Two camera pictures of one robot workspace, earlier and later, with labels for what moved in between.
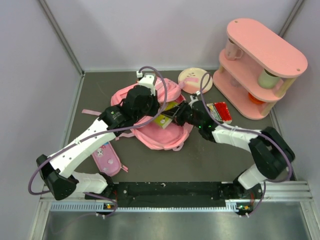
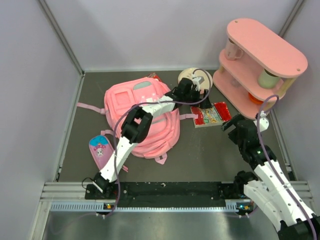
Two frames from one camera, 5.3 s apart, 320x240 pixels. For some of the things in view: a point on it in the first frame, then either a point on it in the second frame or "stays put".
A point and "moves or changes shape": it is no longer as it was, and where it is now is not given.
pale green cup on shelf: [267, 80] stays put
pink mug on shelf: [233, 51] stays put
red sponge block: [222, 108] stays put
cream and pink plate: [196, 80] stays put
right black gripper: [176, 113] -> [227, 124]
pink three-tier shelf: [253, 84] stays put
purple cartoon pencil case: [108, 161] stays put
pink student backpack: [133, 109] moves or changes shape
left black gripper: [156, 104] -> [193, 89]
